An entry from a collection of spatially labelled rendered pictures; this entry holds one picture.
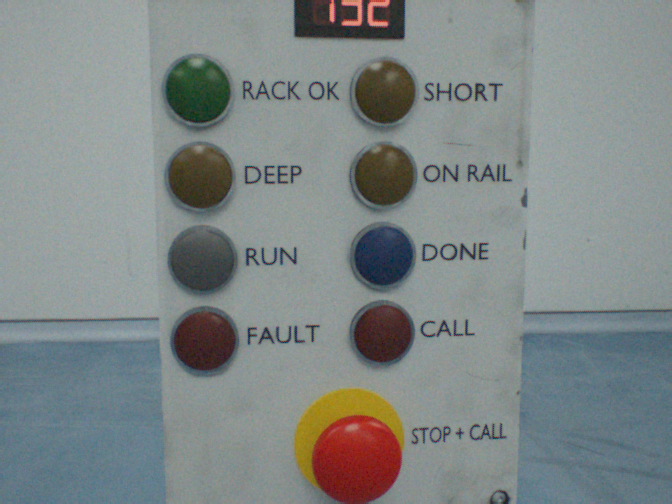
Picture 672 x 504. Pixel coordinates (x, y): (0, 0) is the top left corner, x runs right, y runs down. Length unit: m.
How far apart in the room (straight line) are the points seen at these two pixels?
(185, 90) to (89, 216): 3.53
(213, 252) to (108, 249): 3.52
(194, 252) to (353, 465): 0.11
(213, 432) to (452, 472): 0.12
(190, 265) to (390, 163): 0.10
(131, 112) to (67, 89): 0.31
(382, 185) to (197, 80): 0.09
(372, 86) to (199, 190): 0.09
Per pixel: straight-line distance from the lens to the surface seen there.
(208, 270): 0.33
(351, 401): 0.35
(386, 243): 0.33
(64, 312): 3.96
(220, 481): 0.37
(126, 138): 3.78
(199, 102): 0.32
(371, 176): 0.33
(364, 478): 0.34
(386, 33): 0.34
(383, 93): 0.33
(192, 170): 0.32
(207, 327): 0.33
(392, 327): 0.34
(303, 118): 0.33
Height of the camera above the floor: 0.99
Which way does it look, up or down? 9 degrees down
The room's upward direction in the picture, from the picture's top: straight up
